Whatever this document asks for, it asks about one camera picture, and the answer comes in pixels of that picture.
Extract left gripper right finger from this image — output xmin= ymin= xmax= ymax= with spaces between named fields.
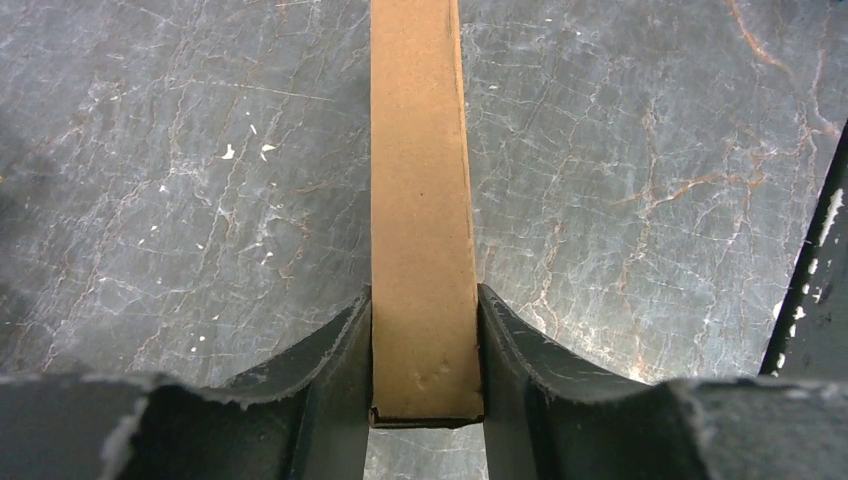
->
xmin=478 ymin=285 xmax=847 ymax=479

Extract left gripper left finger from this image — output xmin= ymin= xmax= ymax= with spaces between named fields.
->
xmin=1 ymin=292 xmax=371 ymax=479

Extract cardboard box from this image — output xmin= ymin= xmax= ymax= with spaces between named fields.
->
xmin=370 ymin=1 xmax=484 ymax=429

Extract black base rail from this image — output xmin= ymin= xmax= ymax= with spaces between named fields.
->
xmin=760 ymin=131 xmax=847 ymax=382

